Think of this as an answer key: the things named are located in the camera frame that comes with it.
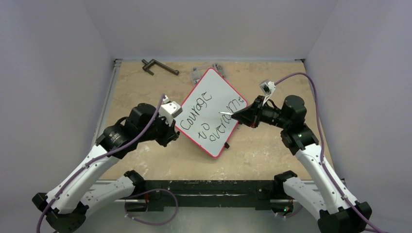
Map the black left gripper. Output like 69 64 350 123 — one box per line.
137 112 178 147

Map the red framed whiteboard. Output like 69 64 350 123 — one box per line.
175 68 248 158

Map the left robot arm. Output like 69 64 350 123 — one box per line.
32 100 182 233

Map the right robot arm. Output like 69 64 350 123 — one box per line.
231 95 372 233

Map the clear plastic box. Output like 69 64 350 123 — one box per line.
190 63 227 86

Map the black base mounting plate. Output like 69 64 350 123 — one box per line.
124 180 298 215

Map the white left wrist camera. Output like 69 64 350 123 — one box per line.
158 96 183 126

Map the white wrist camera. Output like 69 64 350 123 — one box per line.
259 80 276 105
158 96 183 126

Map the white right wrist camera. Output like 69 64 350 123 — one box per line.
259 80 276 105

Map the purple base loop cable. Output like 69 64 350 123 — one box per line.
123 188 179 226

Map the black metal crank handle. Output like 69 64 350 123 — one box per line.
141 59 180 77

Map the aluminium frame rail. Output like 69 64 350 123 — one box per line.
88 59 123 152

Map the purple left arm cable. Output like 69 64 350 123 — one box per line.
36 94 166 233

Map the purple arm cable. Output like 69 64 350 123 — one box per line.
274 72 380 233
36 94 166 233

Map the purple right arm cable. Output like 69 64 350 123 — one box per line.
274 72 380 233

